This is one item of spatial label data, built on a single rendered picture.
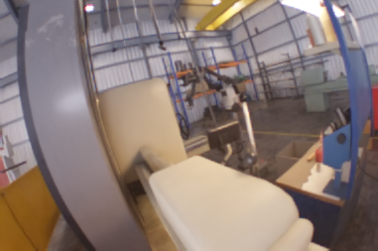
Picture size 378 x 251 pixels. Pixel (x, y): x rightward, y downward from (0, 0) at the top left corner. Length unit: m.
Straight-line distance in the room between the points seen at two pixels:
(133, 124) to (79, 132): 0.71
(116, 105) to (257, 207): 1.32
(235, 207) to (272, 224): 0.09
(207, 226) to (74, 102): 0.77
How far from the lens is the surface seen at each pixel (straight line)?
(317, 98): 6.26
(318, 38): 0.79
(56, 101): 0.92
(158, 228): 1.66
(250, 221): 0.37
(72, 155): 0.91
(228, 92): 2.47
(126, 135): 1.49
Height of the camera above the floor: 1.64
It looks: 4 degrees down
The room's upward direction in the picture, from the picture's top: 16 degrees counter-clockwise
